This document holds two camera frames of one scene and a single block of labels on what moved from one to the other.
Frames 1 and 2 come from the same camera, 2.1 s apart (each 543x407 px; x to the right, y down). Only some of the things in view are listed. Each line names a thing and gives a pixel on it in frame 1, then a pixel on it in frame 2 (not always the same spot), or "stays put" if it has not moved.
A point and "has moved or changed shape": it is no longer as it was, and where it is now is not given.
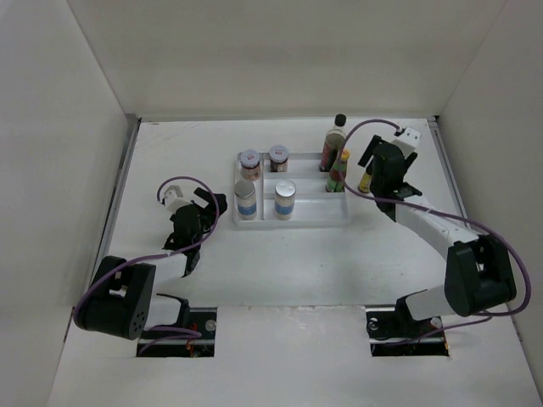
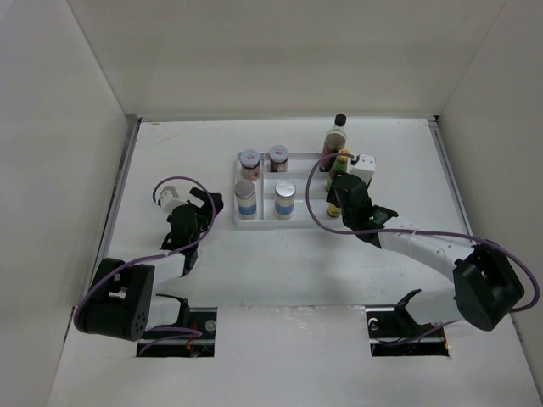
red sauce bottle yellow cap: [336, 180] stays put
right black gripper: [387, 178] -> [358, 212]
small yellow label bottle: [366, 181] has moved or changed shape
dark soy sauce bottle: [333, 142] stays put
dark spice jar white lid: [278, 158] stays put
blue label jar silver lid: [246, 200] stays put
